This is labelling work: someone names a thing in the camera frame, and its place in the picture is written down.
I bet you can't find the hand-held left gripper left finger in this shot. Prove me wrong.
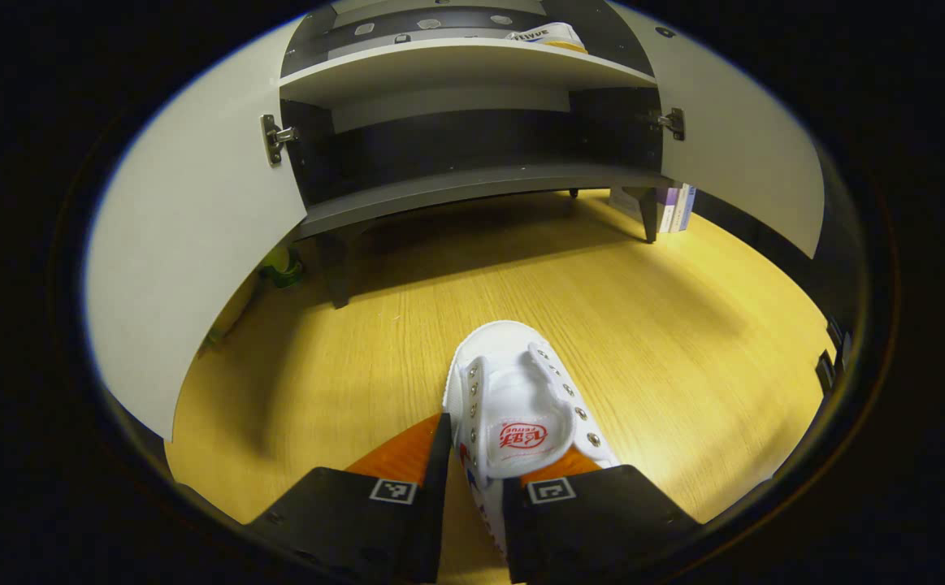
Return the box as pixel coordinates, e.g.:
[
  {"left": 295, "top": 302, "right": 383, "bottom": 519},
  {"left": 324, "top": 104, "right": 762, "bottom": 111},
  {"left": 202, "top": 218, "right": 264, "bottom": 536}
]
[{"left": 249, "top": 413, "right": 453, "bottom": 583}]

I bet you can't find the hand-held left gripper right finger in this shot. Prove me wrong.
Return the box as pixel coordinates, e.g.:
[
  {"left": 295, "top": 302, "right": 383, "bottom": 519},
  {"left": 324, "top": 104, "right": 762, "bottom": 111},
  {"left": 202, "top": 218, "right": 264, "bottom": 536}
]
[{"left": 503, "top": 445, "right": 700, "bottom": 584}]

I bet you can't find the white canvas shoe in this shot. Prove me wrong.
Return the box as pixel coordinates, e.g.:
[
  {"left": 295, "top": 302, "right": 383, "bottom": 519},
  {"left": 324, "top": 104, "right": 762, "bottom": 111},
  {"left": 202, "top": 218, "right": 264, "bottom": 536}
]
[
  {"left": 442, "top": 321, "right": 621, "bottom": 561},
  {"left": 507, "top": 22, "right": 588, "bottom": 54}
]

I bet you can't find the white shoe cabinet door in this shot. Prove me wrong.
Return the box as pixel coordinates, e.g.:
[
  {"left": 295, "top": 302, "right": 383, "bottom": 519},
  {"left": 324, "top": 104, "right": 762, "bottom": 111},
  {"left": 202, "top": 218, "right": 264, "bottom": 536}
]
[
  {"left": 610, "top": 0, "right": 826, "bottom": 259},
  {"left": 85, "top": 16, "right": 310, "bottom": 442}
]

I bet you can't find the white shoe cabinet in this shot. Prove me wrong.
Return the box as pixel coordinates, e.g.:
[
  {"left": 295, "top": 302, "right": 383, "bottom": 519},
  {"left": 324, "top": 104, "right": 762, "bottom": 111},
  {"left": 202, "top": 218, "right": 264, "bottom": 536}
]
[{"left": 277, "top": 0, "right": 672, "bottom": 310}]

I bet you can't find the yellow plush toy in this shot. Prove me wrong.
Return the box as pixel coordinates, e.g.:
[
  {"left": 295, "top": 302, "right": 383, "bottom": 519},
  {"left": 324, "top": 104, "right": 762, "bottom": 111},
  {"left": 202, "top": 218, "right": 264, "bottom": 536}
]
[{"left": 261, "top": 244, "right": 304, "bottom": 289}]

